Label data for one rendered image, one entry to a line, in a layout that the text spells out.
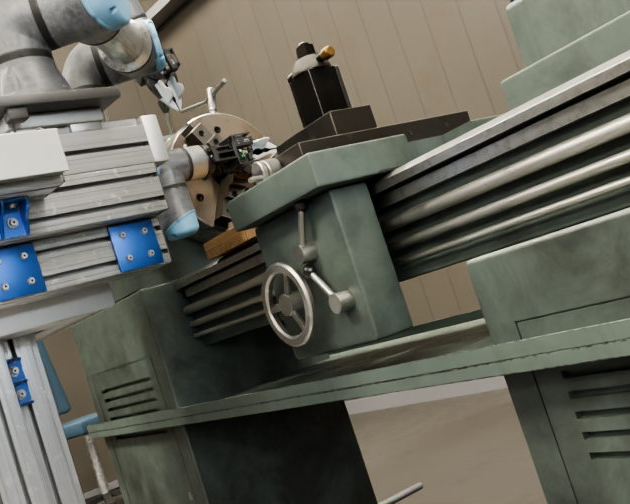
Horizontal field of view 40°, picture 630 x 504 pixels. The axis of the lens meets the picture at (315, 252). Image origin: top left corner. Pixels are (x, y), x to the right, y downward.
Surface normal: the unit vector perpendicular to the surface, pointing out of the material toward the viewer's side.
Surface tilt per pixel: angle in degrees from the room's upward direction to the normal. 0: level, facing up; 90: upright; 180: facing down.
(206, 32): 90
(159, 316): 90
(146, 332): 90
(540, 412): 90
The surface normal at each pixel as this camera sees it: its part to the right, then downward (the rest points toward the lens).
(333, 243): -0.79, 0.22
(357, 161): 0.52, -0.22
